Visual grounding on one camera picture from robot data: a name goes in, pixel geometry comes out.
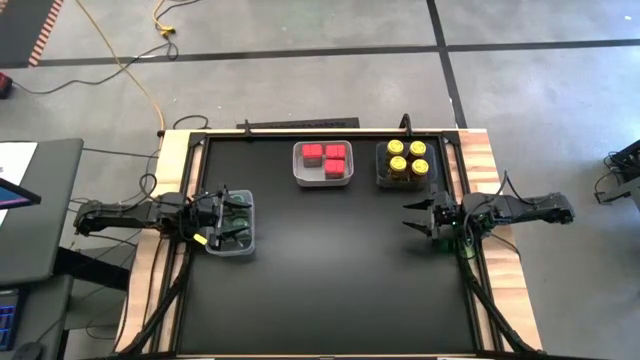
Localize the grey desk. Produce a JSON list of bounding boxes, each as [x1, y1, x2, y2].
[[0, 138, 85, 286]]

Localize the black rectangular floor mat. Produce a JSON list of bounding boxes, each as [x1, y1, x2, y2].
[[236, 117, 361, 130]]

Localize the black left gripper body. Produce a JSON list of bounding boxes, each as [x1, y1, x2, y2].
[[185, 190, 226, 250]]

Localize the yellow cable with plug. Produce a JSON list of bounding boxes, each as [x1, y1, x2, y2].
[[152, 0, 176, 37]]

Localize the white plastic bin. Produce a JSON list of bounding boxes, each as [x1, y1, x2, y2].
[[292, 140, 355, 188]]

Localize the tablet screen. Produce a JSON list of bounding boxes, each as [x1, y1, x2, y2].
[[0, 177, 43, 211]]

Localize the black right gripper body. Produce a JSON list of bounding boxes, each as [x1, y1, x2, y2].
[[427, 189, 460, 241]]

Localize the black equipment with cables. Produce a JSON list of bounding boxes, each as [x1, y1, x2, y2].
[[594, 139, 640, 206]]

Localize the black floor cable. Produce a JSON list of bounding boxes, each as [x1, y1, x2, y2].
[[9, 0, 201, 96]]

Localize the clear plastic bin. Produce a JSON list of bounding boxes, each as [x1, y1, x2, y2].
[[204, 189, 257, 258], [374, 140, 437, 190]]

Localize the black striped-edge floor mat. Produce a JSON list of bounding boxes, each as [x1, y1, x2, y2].
[[0, 0, 65, 69]]

